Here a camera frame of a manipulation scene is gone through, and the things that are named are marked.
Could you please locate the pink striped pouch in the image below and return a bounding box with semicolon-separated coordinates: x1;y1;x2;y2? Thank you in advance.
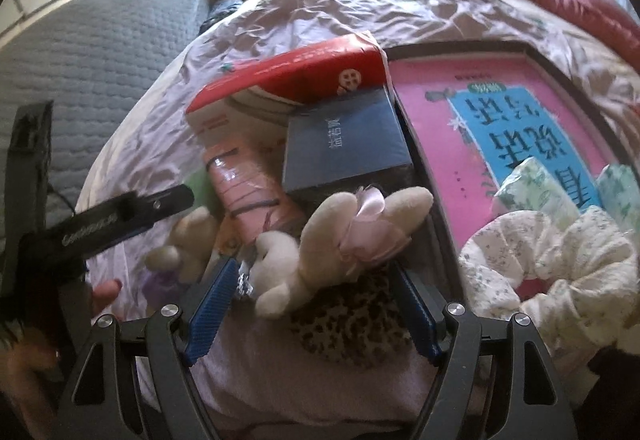
204;143;308;246

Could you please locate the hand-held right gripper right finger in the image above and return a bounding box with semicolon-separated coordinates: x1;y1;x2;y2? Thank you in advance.
389;261;581;440

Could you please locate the red and white box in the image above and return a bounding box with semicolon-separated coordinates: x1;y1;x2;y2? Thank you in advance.
185;33;391;161

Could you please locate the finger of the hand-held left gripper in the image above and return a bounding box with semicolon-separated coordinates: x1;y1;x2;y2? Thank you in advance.
121;184;196;224

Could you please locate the small beige plush toy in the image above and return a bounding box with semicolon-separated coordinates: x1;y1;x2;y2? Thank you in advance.
144;206;221;306

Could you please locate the purple wrinkled bed cover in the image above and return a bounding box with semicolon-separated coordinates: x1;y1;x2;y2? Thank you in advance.
75;0;640;440

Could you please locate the pink and blue book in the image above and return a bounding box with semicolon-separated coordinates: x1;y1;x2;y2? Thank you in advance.
390;55;626;261

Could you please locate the person's left hand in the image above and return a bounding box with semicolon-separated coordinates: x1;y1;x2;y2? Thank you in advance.
0;279;123;440

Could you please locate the dark patterned cloth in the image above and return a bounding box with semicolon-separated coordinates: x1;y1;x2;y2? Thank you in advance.
200;0;251;34

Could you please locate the white floral scrunchie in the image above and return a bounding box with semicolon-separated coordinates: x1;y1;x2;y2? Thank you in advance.
457;206;640;371

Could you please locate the orange snack bag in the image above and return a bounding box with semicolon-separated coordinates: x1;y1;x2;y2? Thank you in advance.
212;215;256;271

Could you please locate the grey quilted headboard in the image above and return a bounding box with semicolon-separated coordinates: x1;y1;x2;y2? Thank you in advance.
0;0;211;241

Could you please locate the leopard print scrunchie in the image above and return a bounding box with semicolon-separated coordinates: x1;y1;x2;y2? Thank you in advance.
290;265;431;368

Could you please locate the green tissue pack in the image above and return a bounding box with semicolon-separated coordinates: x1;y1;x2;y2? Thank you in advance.
492;157;581;226
595;163;640;241

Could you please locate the black cable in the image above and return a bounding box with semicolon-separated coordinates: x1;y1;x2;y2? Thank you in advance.
47;180;81;217

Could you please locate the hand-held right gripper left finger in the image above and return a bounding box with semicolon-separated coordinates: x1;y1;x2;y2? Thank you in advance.
55;257;241;440

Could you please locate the cream rabbit plush toy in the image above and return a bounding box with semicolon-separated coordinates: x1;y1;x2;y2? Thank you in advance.
242;185;435;318

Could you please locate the dark blue box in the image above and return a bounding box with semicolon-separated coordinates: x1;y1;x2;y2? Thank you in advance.
281;88;416;206

